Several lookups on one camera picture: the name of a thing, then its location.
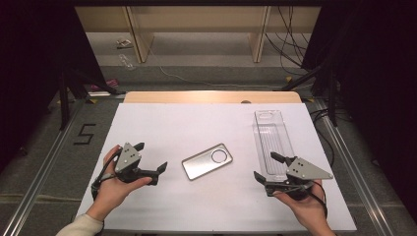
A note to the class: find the clear plastic piece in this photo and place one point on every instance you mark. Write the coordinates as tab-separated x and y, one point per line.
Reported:
126	62

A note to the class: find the black metal stand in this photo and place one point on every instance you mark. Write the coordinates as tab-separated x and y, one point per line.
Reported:
332	108
64	105

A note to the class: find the grey phone case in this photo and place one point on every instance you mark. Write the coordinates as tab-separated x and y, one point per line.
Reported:
201	164

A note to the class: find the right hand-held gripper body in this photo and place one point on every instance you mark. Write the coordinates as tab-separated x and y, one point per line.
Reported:
305	170

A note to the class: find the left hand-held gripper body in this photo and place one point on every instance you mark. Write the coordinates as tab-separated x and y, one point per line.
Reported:
128	160

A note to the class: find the person's left hand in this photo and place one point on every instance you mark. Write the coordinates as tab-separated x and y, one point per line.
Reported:
111	191

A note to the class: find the wooden shelf unit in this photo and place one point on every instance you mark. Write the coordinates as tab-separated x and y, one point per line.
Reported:
196	19

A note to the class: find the person's right hand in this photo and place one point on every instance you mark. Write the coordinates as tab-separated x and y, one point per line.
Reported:
308	209

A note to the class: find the small crumpled paper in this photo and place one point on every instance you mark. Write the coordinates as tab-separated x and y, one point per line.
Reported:
124	42

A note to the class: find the clear plastic packaging tray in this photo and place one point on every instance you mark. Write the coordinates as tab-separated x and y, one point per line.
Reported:
272	137

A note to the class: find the dark curtain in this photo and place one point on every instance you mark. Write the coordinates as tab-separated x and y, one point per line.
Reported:
26	65
377	65

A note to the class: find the pink object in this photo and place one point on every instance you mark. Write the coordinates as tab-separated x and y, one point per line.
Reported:
109	83

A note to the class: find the metal floor rail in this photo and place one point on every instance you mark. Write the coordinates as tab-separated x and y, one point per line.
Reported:
48	164
350	164

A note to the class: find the white board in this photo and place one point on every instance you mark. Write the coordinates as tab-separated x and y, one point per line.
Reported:
203	124

